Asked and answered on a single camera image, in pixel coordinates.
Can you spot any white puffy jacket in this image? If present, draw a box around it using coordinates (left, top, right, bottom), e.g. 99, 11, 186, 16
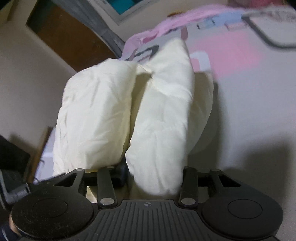
52, 38, 214, 204

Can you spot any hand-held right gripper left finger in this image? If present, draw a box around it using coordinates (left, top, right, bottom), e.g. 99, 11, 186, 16
54, 163, 128, 207

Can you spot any grey curtain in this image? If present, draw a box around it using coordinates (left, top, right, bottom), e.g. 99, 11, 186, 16
50, 0, 126, 59

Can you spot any dark object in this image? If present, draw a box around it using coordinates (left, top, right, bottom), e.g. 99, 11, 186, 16
0, 134, 32, 177

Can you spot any pink blanket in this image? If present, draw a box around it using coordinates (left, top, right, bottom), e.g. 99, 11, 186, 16
125, 0, 287, 47

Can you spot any grey object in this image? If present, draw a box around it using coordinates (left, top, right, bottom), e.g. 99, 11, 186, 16
0, 170, 32, 205

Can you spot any brown wooden door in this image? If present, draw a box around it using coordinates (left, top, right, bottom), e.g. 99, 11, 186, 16
25, 0, 119, 73

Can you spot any patterned bed sheet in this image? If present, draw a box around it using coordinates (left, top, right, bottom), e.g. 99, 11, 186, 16
120, 3, 296, 241

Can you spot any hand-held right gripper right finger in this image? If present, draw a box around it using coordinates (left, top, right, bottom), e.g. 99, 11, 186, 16
178, 166, 242, 207

